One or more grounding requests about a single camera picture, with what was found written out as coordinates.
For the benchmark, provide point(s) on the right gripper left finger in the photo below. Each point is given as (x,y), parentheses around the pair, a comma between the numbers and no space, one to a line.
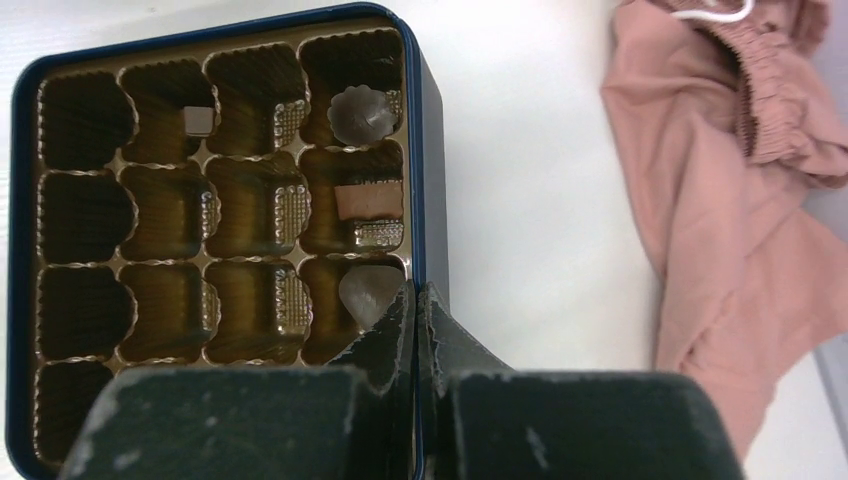
(349,419)

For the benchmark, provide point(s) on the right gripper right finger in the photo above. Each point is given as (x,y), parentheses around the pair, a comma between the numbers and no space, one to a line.
(480,419)

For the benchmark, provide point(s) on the blue chocolate box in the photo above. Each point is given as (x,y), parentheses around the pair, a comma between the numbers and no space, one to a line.
(172,203)

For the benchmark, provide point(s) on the dark heart chocolate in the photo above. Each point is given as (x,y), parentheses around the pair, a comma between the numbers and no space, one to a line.
(366,291)

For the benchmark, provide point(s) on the brown rectangular chocolate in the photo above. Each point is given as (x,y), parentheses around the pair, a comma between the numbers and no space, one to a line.
(369,201)

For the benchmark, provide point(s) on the round fluted chocolate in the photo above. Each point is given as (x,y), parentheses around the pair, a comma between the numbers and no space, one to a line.
(360,115)

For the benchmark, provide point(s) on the pink cloth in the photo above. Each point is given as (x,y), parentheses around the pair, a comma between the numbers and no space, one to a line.
(723,127)

